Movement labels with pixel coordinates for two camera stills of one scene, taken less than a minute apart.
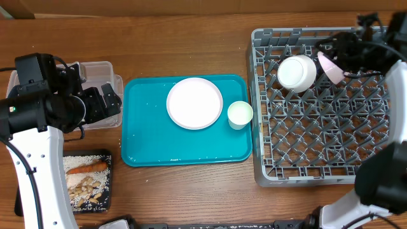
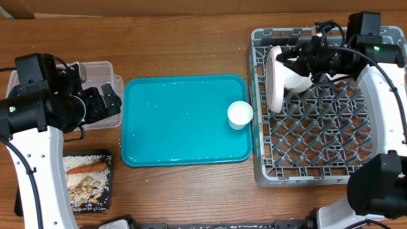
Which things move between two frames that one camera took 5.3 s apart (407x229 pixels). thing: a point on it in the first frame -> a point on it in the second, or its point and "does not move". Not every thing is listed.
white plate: x=194 y=103 -> x=275 y=80
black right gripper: x=336 y=51 -> x=306 y=64
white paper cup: x=240 y=113 does not move
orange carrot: x=92 y=166 does not move
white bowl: x=297 y=73 does not move
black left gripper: x=98 y=110 does not move
